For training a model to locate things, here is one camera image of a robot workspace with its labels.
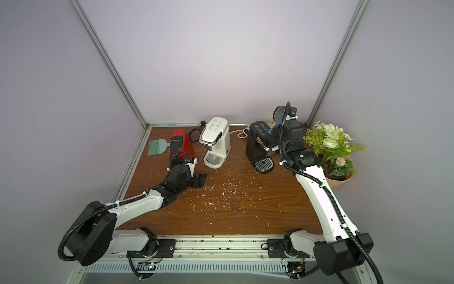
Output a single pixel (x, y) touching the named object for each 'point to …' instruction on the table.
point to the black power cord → (203, 123)
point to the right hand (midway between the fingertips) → (280, 123)
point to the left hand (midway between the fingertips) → (203, 172)
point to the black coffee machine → (259, 147)
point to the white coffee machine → (216, 136)
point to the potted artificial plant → (331, 147)
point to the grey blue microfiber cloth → (272, 125)
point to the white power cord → (241, 135)
